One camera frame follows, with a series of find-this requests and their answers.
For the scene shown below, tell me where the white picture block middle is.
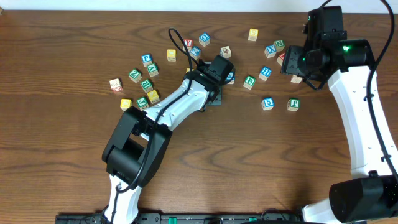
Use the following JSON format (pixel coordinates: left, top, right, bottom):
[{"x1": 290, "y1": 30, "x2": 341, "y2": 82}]
[{"x1": 220, "y1": 46, "x2": 231, "y2": 58}]

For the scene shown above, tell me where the green R block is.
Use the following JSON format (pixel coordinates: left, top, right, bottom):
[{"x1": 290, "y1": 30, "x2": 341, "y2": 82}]
[{"x1": 140, "y1": 79, "x2": 154, "y2": 93}]

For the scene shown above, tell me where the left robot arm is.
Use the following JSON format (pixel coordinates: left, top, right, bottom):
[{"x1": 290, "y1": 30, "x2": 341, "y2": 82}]
[{"x1": 101, "y1": 68, "x2": 231, "y2": 223}]

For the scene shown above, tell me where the green Z block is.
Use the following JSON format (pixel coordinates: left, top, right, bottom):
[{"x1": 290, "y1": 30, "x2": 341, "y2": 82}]
[{"x1": 129, "y1": 69, "x2": 142, "y2": 83}]

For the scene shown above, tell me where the green N block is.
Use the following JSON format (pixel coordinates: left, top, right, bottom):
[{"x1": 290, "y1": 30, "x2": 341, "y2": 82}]
[{"x1": 274, "y1": 40, "x2": 285, "y2": 52}]

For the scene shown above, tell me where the yellow block top right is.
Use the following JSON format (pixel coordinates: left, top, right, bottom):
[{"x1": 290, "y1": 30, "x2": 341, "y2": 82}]
[{"x1": 248, "y1": 28, "x2": 259, "y2": 42}]

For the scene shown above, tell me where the blue X block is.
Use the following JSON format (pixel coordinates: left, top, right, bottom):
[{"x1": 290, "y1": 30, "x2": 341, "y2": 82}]
[{"x1": 264, "y1": 44, "x2": 277, "y2": 58}]

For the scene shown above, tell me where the blue H block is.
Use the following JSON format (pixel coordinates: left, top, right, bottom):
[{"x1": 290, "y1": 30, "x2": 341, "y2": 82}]
[{"x1": 259, "y1": 67, "x2": 272, "y2": 81}]

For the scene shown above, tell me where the blue D block top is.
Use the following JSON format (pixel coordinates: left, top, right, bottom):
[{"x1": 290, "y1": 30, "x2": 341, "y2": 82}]
[{"x1": 199, "y1": 32, "x2": 211, "y2": 47}]

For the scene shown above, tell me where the red Y block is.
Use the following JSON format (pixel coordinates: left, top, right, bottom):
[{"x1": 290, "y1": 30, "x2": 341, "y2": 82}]
[{"x1": 184, "y1": 39, "x2": 193, "y2": 51}]

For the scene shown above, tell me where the green J block right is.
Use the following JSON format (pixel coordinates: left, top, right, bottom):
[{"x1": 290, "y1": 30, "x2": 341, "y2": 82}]
[{"x1": 287, "y1": 98, "x2": 300, "y2": 111}]

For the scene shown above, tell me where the white picture block right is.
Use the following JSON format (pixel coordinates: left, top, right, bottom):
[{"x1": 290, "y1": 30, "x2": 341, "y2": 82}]
[{"x1": 291, "y1": 75, "x2": 303, "y2": 84}]

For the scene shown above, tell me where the white picture block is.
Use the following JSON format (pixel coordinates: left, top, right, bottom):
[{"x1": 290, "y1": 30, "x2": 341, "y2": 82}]
[
  {"x1": 220, "y1": 46, "x2": 231, "y2": 58},
  {"x1": 291, "y1": 75, "x2": 303, "y2": 84},
  {"x1": 109, "y1": 78, "x2": 123, "y2": 92}
]

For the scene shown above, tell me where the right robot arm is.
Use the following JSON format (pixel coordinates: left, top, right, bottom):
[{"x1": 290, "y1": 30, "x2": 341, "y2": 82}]
[{"x1": 281, "y1": 39, "x2": 397, "y2": 223}]

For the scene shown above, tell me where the blue P block left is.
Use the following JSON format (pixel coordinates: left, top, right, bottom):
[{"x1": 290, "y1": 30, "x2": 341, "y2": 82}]
[{"x1": 141, "y1": 54, "x2": 152, "y2": 67}]

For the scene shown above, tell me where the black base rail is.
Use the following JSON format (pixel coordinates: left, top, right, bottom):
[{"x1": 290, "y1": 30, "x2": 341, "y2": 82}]
[{"x1": 55, "y1": 213, "x2": 302, "y2": 224}]

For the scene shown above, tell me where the blue 5 block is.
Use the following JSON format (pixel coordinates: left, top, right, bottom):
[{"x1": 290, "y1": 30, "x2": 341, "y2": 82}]
[{"x1": 261, "y1": 97, "x2": 274, "y2": 110}]

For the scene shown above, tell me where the red M block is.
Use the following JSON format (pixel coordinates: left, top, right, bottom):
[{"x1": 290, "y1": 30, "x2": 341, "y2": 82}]
[{"x1": 277, "y1": 53, "x2": 285, "y2": 66}]

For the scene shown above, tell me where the yellow K block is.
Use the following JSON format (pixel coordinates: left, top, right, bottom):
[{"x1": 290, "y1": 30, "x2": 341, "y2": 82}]
[{"x1": 147, "y1": 90, "x2": 160, "y2": 104}]

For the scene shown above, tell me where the blue 2 block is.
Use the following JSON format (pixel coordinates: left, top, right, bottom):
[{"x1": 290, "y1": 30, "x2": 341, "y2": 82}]
[{"x1": 189, "y1": 46, "x2": 201, "y2": 60}]

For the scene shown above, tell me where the green j block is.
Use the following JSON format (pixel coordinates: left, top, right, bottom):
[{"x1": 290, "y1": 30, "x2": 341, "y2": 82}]
[
  {"x1": 136, "y1": 96, "x2": 149, "y2": 111},
  {"x1": 287, "y1": 98, "x2": 300, "y2": 111}
]

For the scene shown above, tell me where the blue P block middle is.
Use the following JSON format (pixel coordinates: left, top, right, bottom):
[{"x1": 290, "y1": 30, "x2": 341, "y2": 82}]
[{"x1": 226, "y1": 72, "x2": 235, "y2": 85}]

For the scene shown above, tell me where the green J block left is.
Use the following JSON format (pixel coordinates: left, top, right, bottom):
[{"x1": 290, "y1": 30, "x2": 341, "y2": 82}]
[{"x1": 136, "y1": 96, "x2": 149, "y2": 111}]

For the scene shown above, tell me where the green B block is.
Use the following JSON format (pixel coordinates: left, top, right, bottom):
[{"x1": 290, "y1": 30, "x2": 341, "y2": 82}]
[{"x1": 243, "y1": 75, "x2": 256, "y2": 90}]

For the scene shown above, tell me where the green V block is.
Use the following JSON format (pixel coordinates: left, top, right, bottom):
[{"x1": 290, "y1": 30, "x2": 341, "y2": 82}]
[{"x1": 146, "y1": 63, "x2": 159, "y2": 77}]

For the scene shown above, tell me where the yellow C block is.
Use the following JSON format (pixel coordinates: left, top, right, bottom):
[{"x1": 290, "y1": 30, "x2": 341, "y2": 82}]
[{"x1": 120, "y1": 98, "x2": 132, "y2": 111}]

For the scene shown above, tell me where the blue p block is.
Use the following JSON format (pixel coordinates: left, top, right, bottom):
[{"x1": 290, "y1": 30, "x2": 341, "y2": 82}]
[
  {"x1": 141, "y1": 54, "x2": 152, "y2": 67},
  {"x1": 226, "y1": 72, "x2": 235, "y2": 85}
]

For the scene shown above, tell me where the white picture block left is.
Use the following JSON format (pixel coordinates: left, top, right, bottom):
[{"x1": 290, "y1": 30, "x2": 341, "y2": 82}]
[{"x1": 109, "y1": 78, "x2": 123, "y2": 92}]

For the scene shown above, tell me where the yellow O block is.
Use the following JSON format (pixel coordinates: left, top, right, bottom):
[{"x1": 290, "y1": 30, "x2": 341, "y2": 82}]
[{"x1": 167, "y1": 49, "x2": 177, "y2": 62}]

